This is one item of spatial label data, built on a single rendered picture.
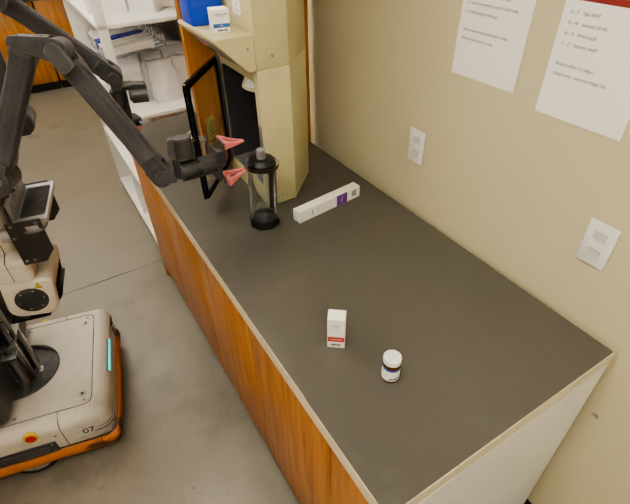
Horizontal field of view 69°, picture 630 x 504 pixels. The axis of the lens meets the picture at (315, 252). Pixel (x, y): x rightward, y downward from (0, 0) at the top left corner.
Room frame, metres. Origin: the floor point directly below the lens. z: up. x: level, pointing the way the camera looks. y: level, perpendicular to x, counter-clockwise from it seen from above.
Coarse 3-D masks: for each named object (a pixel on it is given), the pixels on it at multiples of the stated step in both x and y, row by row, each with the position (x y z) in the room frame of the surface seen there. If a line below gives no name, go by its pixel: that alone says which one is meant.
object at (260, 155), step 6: (258, 150) 1.28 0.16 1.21; (264, 150) 1.28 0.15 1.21; (252, 156) 1.29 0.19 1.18; (258, 156) 1.27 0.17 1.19; (264, 156) 1.28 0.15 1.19; (270, 156) 1.30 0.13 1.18; (246, 162) 1.28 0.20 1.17; (252, 162) 1.26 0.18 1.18; (258, 162) 1.25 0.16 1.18; (264, 162) 1.26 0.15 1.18; (270, 162) 1.26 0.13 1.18; (258, 168) 1.24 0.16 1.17; (264, 168) 1.24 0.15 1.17
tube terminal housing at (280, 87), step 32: (224, 0) 1.55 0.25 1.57; (256, 0) 1.40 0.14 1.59; (288, 0) 1.47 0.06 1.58; (256, 32) 1.39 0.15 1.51; (288, 32) 1.45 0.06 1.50; (256, 64) 1.39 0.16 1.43; (288, 64) 1.44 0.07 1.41; (256, 96) 1.41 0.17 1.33; (288, 96) 1.44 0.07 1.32; (288, 128) 1.44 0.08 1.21; (288, 160) 1.43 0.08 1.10; (288, 192) 1.43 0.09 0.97
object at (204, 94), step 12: (204, 84) 1.50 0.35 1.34; (216, 84) 1.61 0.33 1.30; (192, 96) 1.39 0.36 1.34; (204, 96) 1.48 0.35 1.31; (216, 96) 1.59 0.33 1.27; (204, 108) 1.47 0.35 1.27; (216, 108) 1.58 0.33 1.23; (204, 120) 1.45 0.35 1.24; (216, 120) 1.56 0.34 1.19; (192, 132) 1.35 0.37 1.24; (204, 132) 1.43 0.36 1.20; (216, 132) 1.54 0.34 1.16; (216, 144) 1.52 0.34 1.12; (204, 192) 1.35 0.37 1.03
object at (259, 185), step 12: (252, 168) 1.24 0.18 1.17; (252, 180) 1.25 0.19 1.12; (264, 180) 1.24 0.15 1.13; (276, 180) 1.28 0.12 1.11; (252, 192) 1.25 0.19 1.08; (264, 192) 1.24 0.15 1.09; (276, 192) 1.27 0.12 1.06; (252, 204) 1.25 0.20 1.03; (264, 204) 1.24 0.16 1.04; (276, 204) 1.27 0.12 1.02; (252, 216) 1.26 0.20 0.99; (264, 216) 1.24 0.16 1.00; (276, 216) 1.27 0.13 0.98
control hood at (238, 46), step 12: (180, 24) 1.58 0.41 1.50; (204, 36) 1.40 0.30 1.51; (216, 36) 1.38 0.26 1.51; (228, 36) 1.38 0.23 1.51; (240, 36) 1.37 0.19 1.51; (252, 36) 1.39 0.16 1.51; (216, 48) 1.41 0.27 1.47; (228, 48) 1.35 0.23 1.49; (240, 48) 1.36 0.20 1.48; (252, 48) 1.38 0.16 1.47; (240, 60) 1.36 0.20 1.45; (252, 60) 1.38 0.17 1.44
